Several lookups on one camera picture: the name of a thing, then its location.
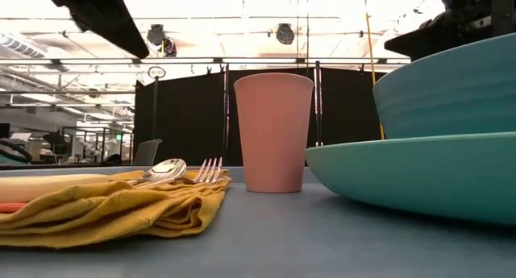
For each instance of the black spotlight with red part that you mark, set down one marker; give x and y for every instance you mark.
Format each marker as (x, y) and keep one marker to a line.
(156, 34)

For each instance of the pink plastic cup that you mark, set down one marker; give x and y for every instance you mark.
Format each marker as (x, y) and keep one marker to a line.
(274, 133)

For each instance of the yellow cloth napkin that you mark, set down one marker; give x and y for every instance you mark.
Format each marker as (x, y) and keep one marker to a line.
(101, 213)

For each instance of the blue plastic bowl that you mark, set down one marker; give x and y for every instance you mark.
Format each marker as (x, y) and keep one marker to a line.
(451, 96)

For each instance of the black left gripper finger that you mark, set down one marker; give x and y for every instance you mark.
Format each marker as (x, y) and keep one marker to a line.
(105, 16)

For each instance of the green plastic plate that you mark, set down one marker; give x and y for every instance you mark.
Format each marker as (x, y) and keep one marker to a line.
(403, 177)

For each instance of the blue office chair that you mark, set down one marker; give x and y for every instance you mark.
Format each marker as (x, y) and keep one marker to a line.
(146, 152)

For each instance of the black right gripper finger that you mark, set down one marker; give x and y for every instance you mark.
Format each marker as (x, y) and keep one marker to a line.
(431, 36)

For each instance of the long LED light bar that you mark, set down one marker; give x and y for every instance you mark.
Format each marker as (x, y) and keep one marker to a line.
(258, 61)

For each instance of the black curtain partition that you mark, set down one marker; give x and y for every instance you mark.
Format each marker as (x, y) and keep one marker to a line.
(189, 121)

